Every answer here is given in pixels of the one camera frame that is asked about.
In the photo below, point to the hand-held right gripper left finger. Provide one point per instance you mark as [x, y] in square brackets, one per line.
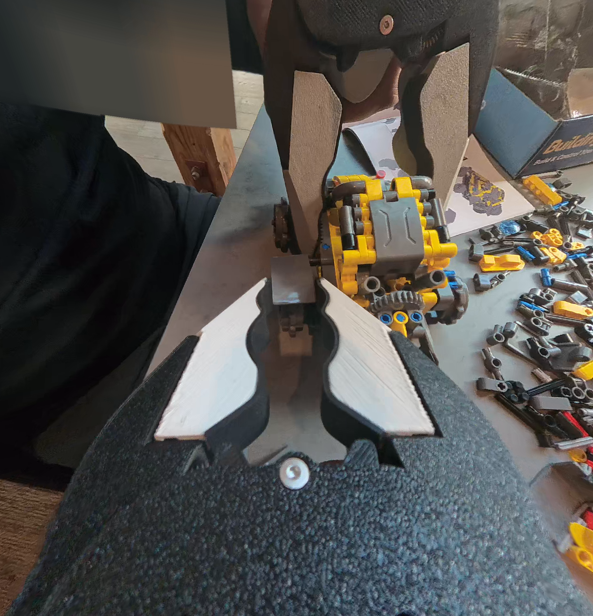
[209, 375]

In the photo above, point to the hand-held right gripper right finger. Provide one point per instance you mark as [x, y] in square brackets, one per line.
[373, 375]

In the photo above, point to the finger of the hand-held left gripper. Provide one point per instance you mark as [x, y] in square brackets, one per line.
[311, 144]
[448, 110]

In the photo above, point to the yellow toy brick vehicle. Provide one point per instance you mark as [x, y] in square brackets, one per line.
[392, 231]

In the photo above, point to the grey curved brick panel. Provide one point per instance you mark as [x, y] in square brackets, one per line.
[294, 279]

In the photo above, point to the grey desk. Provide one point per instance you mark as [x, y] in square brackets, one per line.
[238, 216]

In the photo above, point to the wooden desk leg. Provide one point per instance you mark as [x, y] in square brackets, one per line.
[205, 154]

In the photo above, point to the person's left hand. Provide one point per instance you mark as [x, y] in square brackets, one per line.
[373, 111]

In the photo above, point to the blue cardboard kit box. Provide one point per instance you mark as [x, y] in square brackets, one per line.
[518, 125]

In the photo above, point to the building instruction booklet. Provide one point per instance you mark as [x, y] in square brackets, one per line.
[489, 192]

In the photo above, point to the person's dark clothed body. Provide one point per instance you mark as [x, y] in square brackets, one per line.
[84, 288]

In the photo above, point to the pile of loose brick parts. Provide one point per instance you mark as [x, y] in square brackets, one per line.
[573, 308]

